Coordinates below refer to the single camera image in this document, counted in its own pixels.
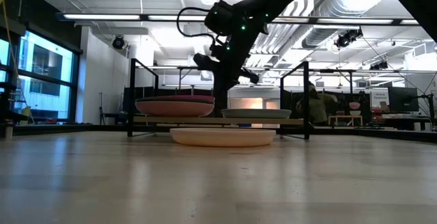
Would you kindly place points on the small wooden table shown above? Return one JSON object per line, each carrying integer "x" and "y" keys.
{"x": 345, "y": 119}

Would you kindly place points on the silver ventilation duct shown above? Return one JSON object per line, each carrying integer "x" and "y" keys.
{"x": 341, "y": 9}

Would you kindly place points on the small white cup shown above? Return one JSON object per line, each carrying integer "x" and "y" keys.
{"x": 9, "y": 132}

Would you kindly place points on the long overhead light bar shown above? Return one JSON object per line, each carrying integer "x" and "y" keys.
{"x": 136, "y": 17}

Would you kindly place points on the person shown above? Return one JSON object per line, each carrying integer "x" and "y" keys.
{"x": 319, "y": 108}

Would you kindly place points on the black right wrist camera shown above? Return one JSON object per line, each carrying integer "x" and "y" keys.
{"x": 205, "y": 61}

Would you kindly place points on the black ceiling spotlight cluster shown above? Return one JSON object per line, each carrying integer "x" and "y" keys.
{"x": 347, "y": 38}

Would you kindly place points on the pink plate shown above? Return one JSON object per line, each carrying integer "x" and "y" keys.
{"x": 175, "y": 108}

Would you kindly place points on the cream orange plate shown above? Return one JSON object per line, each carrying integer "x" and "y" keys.
{"x": 223, "y": 137}

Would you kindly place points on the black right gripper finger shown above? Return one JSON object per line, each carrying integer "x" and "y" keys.
{"x": 220, "y": 101}

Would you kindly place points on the grey white plate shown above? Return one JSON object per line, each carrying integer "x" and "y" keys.
{"x": 256, "y": 113}

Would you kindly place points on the dark magenta plate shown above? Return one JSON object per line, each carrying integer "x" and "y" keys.
{"x": 175, "y": 98}

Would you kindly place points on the white wall sign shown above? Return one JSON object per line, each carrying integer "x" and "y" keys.
{"x": 379, "y": 97}

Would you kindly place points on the small pink bowl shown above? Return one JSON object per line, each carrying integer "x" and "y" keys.
{"x": 354, "y": 105}

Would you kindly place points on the black computer monitor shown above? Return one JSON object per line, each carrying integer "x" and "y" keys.
{"x": 403, "y": 99}

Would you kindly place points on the small white bowl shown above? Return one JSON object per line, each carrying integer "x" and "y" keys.
{"x": 355, "y": 113}

